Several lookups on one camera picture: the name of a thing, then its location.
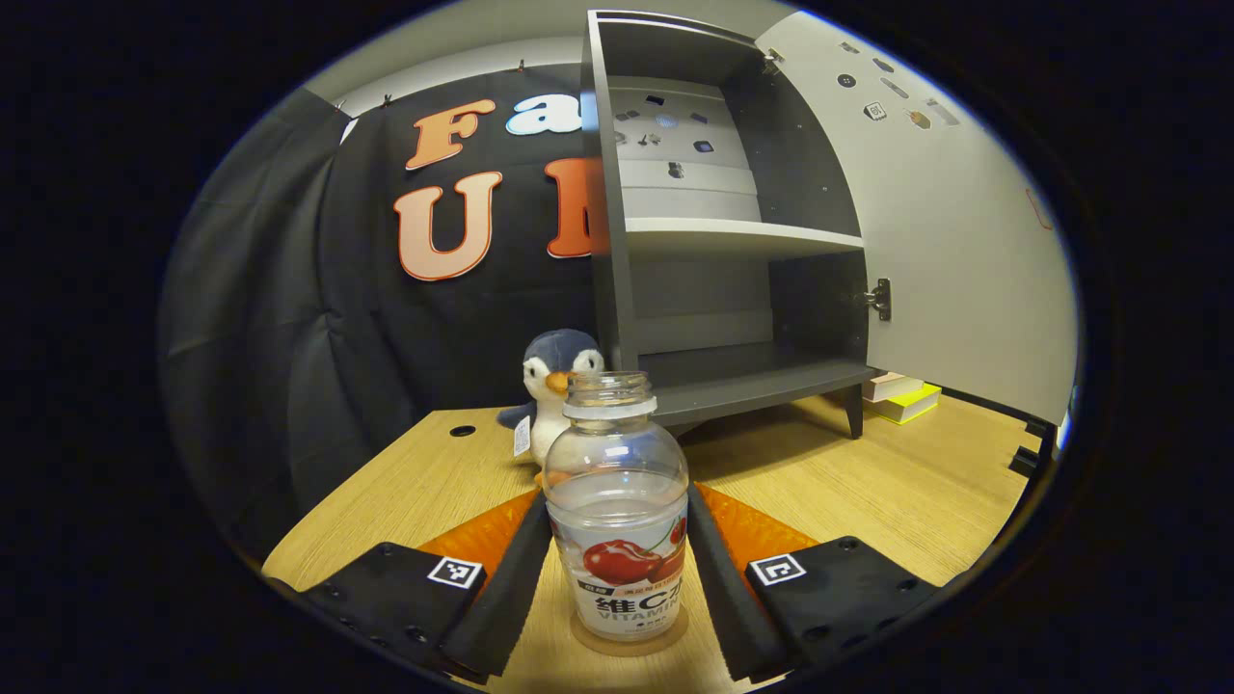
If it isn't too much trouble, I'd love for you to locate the black backdrop cloth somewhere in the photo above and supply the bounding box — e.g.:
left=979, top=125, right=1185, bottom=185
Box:
left=159, top=63, right=618, bottom=565

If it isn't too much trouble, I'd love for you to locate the penguin plush toy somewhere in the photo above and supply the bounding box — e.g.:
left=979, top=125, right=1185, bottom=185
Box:
left=496, top=329, right=606, bottom=483

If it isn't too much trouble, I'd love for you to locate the round brown coaster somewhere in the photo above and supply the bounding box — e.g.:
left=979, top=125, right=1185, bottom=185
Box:
left=569, top=607, right=690, bottom=658

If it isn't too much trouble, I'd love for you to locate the yellow book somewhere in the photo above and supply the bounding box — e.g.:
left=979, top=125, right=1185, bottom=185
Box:
left=872, top=384, right=944, bottom=426

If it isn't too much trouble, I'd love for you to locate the white cabinet shelf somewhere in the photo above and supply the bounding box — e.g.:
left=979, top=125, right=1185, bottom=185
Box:
left=625, top=217, right=864, bottom=261

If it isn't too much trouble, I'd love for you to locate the brown patterned book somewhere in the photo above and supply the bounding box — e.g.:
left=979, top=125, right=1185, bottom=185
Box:
left=861, top=371, right=928, bottom=403

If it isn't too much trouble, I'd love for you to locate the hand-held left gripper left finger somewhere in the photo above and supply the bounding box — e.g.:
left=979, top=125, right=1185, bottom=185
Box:
left=299, top=487, right=552, bottom=681

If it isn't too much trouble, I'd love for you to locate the clear plastic bottle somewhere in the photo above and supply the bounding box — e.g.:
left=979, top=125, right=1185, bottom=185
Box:
left=542, top=371, right=691, bottom=656

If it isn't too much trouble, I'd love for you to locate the white cabinet door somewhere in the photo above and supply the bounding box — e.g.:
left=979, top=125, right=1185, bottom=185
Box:
left=755, top=10, right=1079, bottom=425

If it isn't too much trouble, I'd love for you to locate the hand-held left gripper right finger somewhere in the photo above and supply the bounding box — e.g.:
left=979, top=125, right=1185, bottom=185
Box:
left=686, top=482, right=941, bottom=682

